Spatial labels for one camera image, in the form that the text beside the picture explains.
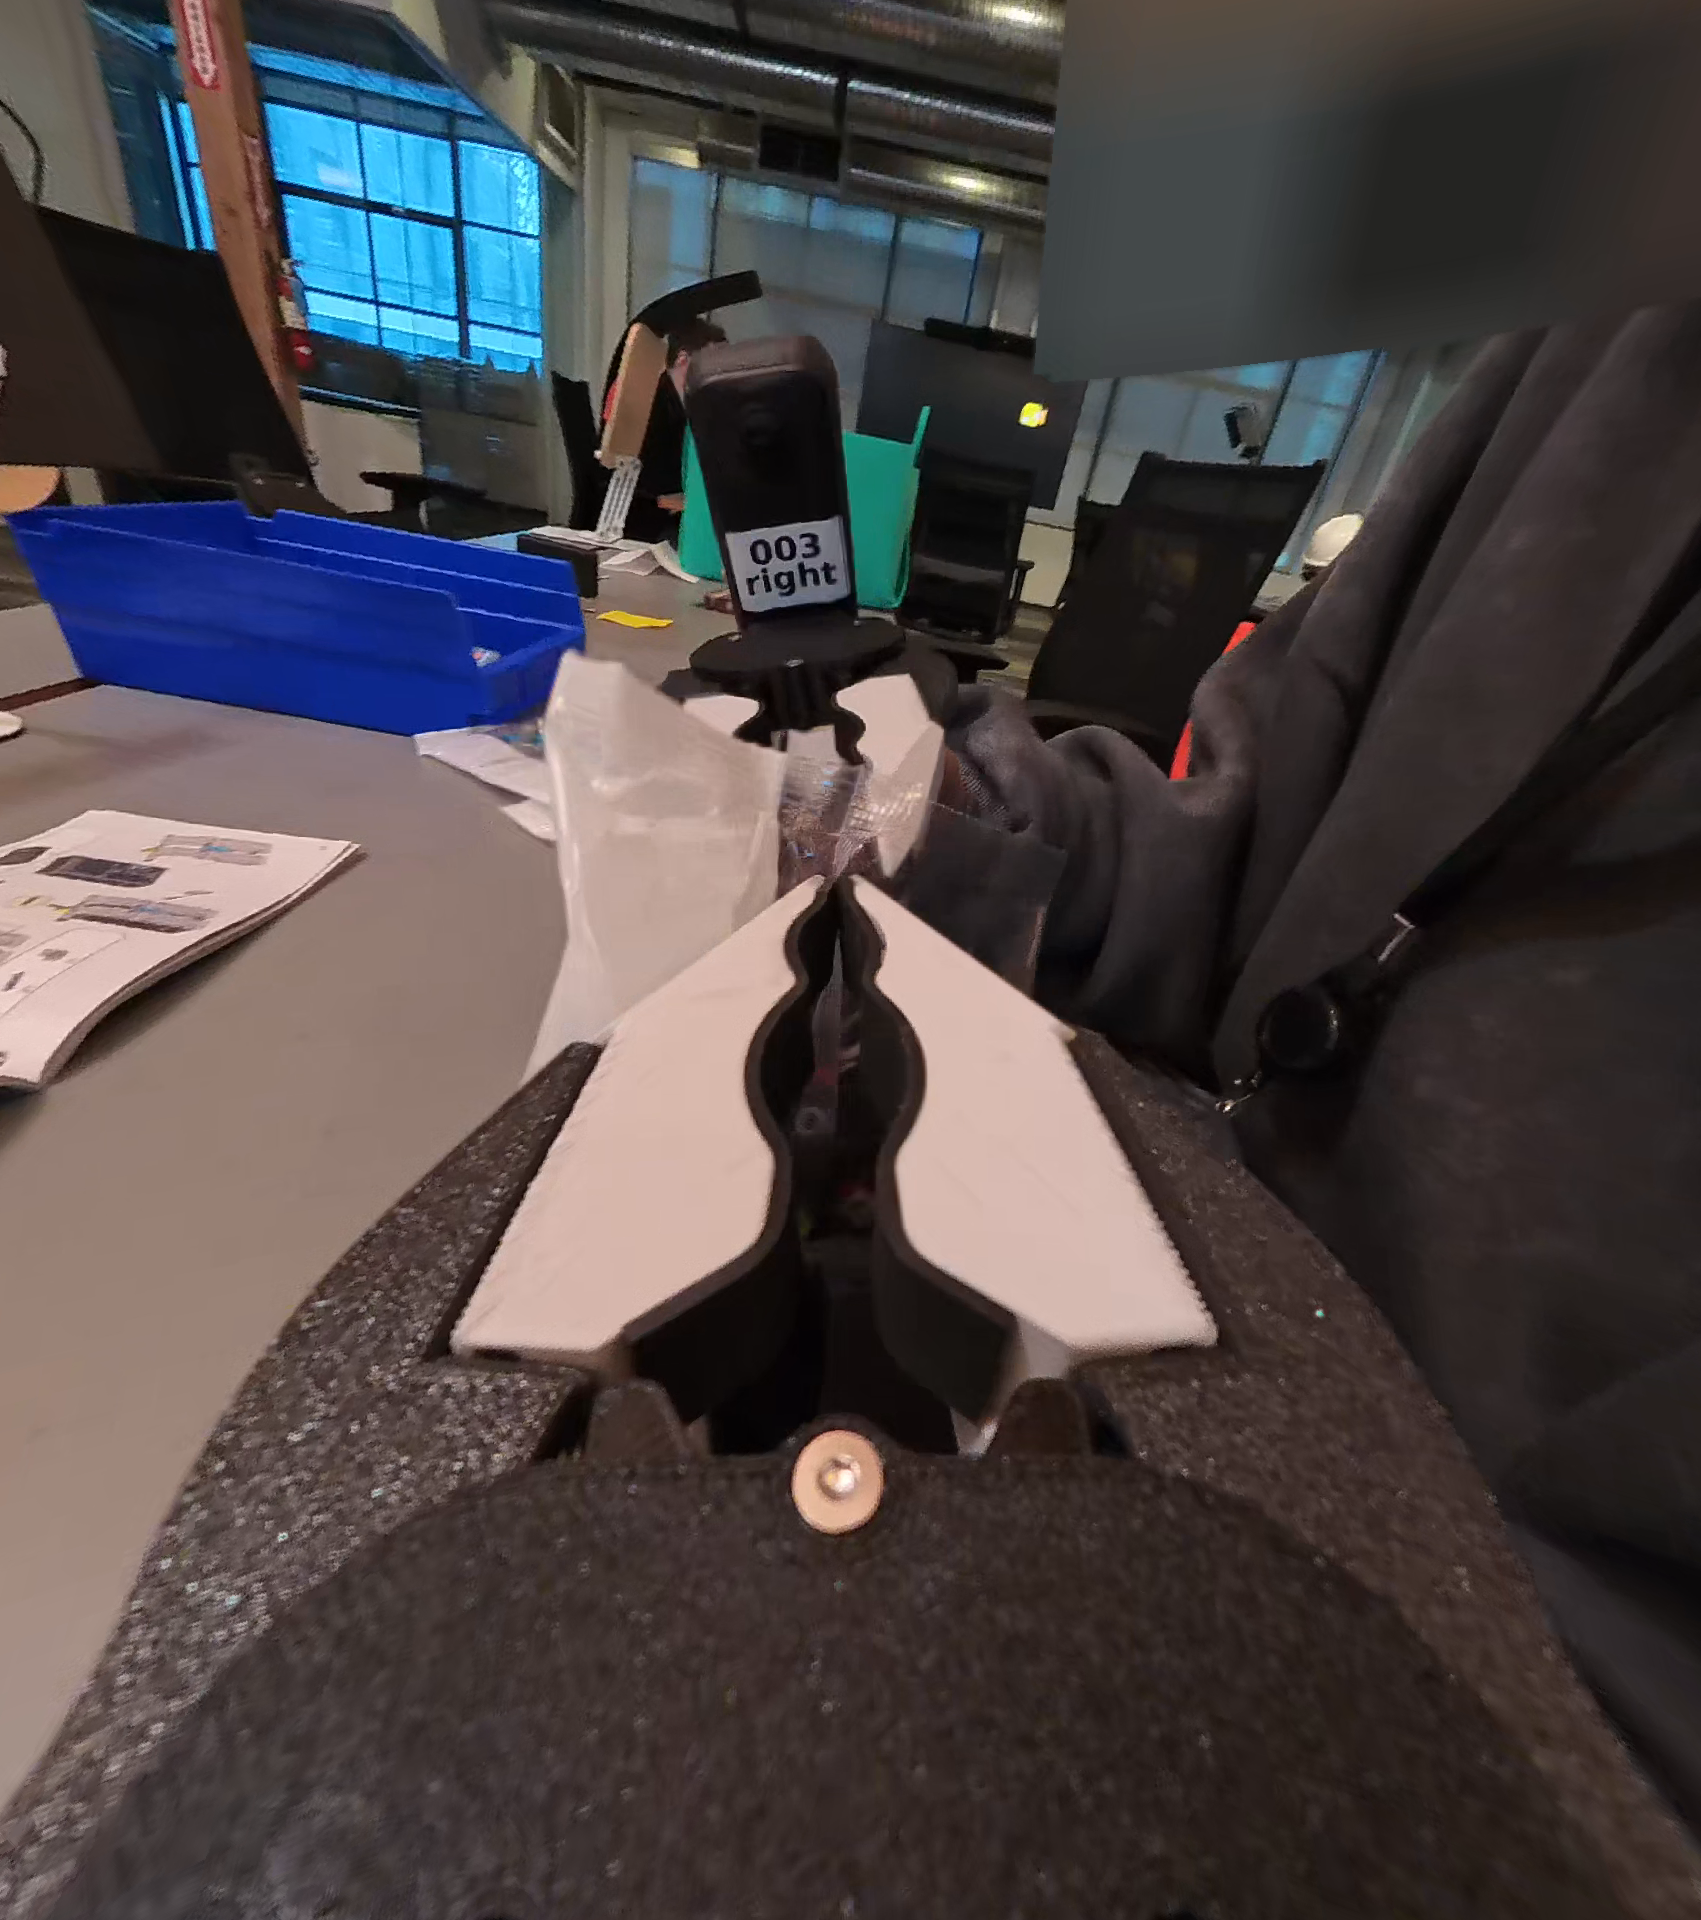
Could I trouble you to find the black office chair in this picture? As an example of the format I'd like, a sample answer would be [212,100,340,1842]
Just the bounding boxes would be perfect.
[1023,449,1333,744]
[898,449,1034,640]

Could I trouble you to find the black monitor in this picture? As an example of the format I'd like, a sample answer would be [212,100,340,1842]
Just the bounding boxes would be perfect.
[856,313,1093,511]

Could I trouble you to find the teal plastic bin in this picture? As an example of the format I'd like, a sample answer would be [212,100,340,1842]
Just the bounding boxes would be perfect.
[676,404,934,601]

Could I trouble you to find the small clear parts bag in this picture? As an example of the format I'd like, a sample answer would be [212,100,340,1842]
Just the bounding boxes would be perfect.
[534,651,942,1082]

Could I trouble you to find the grey desk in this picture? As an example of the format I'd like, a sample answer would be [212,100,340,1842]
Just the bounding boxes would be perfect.
[0,523,792,1892]

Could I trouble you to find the black badge reel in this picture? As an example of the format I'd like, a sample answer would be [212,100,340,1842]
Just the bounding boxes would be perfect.
[1210,883,1453,1120]

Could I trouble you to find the black partition panel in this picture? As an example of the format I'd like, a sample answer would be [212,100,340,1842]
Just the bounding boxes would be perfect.
[0,0,311,481]

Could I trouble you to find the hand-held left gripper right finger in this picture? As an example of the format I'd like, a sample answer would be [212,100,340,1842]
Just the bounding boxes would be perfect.
[839,873,1224,1421]

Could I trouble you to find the bags of blue yellow parts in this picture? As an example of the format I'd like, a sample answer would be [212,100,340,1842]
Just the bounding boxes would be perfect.
[413,720,558,842]

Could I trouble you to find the silver air duct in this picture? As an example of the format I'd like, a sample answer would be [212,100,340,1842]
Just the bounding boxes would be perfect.
[490,0,1062,167]

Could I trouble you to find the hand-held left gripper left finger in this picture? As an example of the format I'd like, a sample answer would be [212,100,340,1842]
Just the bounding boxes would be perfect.
[452,873,841,1373]

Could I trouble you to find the white instruction booklet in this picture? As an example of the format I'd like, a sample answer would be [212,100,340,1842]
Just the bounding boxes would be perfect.
[0,809,364,1127]

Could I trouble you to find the paned window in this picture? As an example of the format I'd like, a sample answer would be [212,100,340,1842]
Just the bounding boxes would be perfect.
[165,82,551,392]

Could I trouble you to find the blue plastic bin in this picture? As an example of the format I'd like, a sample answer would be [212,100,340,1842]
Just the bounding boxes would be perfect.
[5,501,587,738]

